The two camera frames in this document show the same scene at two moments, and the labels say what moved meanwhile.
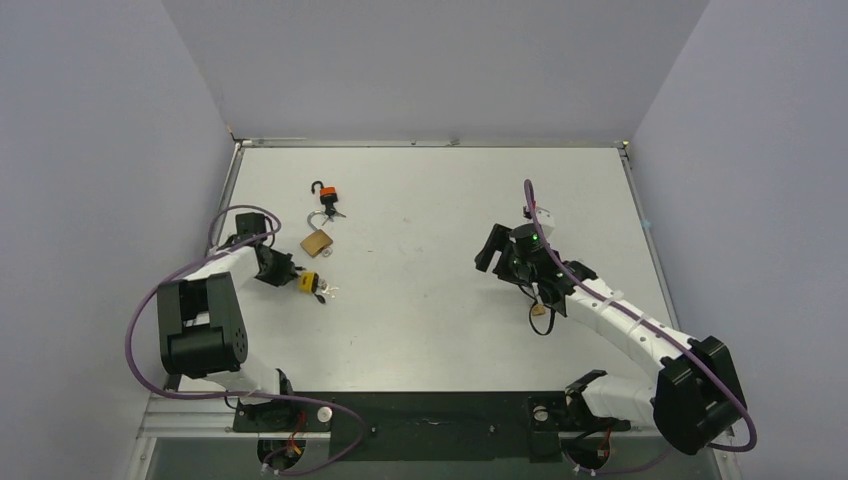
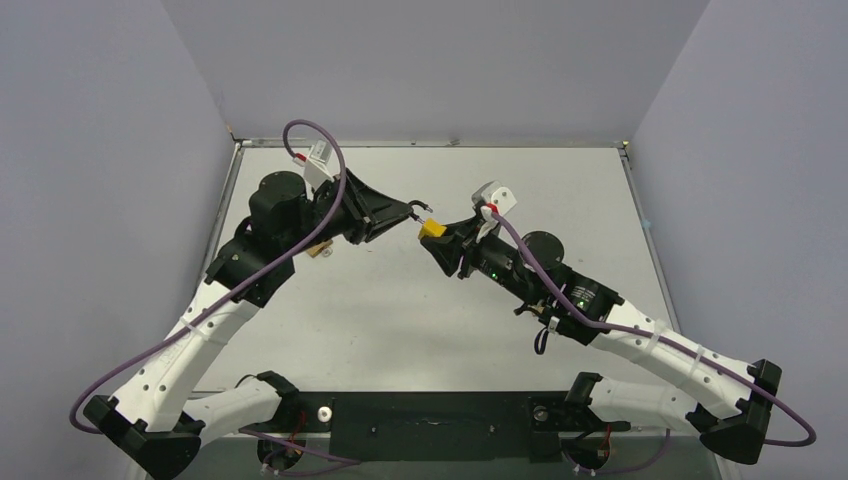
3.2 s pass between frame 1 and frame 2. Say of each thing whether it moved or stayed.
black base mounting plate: stayed
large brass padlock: stayed
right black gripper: moved
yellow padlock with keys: moved
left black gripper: moved
